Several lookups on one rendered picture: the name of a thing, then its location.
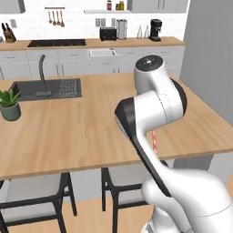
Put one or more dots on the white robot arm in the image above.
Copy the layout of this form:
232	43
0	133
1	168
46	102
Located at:
157	106

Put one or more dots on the red white striped straw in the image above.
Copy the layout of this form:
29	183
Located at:
155	141

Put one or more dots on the black stool with grey seat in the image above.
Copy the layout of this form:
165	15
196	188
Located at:
30	194
124	185

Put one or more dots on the grey base cupboards run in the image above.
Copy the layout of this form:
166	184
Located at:
72	62

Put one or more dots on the black toaster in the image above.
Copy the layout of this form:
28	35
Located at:
108	34

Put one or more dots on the dark grey tap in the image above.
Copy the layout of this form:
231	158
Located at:
42	72

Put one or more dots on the clear glass bottle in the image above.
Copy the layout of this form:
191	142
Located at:
139	32
146	32

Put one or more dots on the silver cylindrical canister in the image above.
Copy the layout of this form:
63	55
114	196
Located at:
121	29

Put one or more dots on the dark grey sink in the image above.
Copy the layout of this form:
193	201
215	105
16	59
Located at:
30	89

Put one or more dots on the black coffee machine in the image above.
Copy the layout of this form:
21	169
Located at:
155	30

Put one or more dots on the black hob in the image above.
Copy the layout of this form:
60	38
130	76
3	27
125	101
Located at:
56	42

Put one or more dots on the green plant in teal pot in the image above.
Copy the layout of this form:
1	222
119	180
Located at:
10	107

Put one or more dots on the small dark jar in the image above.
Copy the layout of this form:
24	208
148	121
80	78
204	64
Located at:
117	6

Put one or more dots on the yellow jar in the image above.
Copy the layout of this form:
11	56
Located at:
122	5

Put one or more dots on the grey tall cabinet panel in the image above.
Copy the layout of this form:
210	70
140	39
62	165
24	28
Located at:
209	54

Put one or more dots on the red jar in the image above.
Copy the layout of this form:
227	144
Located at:
109	5

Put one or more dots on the hanging kitchen utensil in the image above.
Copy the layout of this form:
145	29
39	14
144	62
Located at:
61	19
54	18
50	17

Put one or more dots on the wooden knife block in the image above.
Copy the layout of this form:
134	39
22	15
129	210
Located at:
9	35

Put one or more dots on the grey double wall socket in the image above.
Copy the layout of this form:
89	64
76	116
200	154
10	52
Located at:
100	22

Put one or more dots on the white wall shelf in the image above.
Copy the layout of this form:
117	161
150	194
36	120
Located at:
107	11

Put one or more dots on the grey wall cupboards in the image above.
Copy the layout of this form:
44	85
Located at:
157	6
10	6

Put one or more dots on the wooden utensil rail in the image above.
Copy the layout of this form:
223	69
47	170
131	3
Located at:
55	8

